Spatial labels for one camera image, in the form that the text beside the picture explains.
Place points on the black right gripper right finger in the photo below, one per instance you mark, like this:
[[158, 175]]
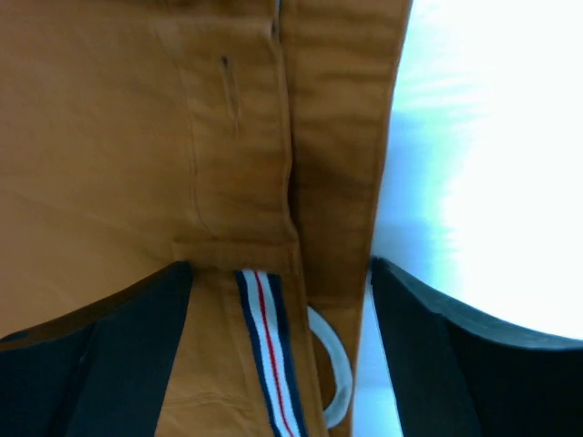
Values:
[[458, 371]]

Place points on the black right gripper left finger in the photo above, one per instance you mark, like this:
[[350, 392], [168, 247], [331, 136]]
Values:
[[102, 370]]

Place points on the brown trousers with striped trim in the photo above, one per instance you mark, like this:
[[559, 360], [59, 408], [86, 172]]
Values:
[[245, 138]]

